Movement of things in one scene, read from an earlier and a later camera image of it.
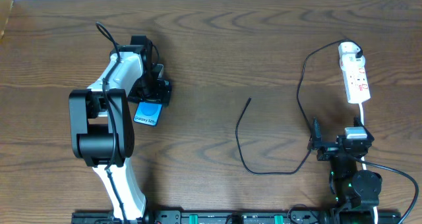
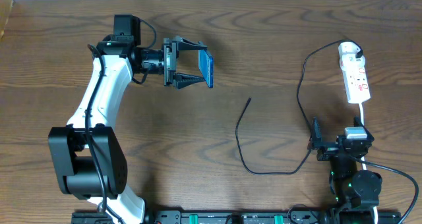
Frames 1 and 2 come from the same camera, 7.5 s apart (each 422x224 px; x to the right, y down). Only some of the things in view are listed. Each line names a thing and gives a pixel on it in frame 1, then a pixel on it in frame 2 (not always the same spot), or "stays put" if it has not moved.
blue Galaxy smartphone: [148, 112] → [206, 62]
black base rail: [238, 217] stays put
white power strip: [357, 85] stays put
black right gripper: [331, 146] stays put
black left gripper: [163, 90] → [169, 61]
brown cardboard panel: [6, 5] stays put
